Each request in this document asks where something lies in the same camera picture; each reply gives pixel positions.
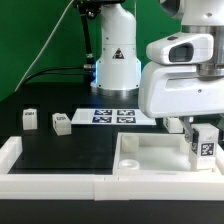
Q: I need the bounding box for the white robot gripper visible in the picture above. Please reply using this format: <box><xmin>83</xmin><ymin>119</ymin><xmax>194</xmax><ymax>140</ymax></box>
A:
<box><xmin>138</xmin><ymin>62</ymin><xmax>224</xmax><ymax>142</ymax></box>

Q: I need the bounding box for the white square tabletop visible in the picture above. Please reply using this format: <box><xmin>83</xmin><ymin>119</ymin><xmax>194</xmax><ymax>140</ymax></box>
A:
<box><xmin>112</xmin><ymin>131</ymin><xmax>224</xmax><ymax>177</ymax></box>

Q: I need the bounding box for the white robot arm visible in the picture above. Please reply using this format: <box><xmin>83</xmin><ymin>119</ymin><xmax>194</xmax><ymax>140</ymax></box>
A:
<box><xmin>74</xmin><ymin>0</ymin><xmax>224</xmax><ymax>136</ymax></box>

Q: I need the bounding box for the white U-shaped fence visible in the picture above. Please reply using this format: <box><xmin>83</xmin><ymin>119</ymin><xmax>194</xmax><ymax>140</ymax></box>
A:
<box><xmin>0</xmin><ymin>137</ymin><xmax>224</xmax><ymax>201</ymax></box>

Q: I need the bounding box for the white sheet with markers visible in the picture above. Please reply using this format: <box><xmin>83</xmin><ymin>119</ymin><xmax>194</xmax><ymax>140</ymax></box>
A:
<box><xmin>72</xmin><ymin>108</ymin><xmax>156</xmax><ymax>126</ymax></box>

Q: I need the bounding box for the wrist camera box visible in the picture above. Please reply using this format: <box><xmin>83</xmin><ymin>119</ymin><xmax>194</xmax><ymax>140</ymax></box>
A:
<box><xmin>146</xmin><ymin>32</ymin><xmax>214</xmax><ymax>65</ymax></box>

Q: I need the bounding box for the black cable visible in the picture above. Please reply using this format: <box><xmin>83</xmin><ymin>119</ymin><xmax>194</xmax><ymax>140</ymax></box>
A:
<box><xmin>20</xmin><ymin>66</ymin><xmax>92</xmax><ymax>88</ymax></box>

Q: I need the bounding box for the grey cable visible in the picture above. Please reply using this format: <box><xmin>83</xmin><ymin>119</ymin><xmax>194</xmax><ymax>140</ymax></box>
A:
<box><xmin>14</xmin><ymin>0</ymin><xmax>76</xmax><ymax>92</ymax></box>

